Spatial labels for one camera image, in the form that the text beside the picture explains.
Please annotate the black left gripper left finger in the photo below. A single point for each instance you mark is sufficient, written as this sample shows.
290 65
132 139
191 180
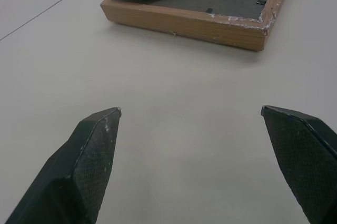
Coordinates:
79 171

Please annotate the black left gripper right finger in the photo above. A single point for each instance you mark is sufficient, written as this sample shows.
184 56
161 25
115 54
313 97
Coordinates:
305 155

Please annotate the wooden picture frame face down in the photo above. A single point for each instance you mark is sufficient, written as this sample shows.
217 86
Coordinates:
200 8

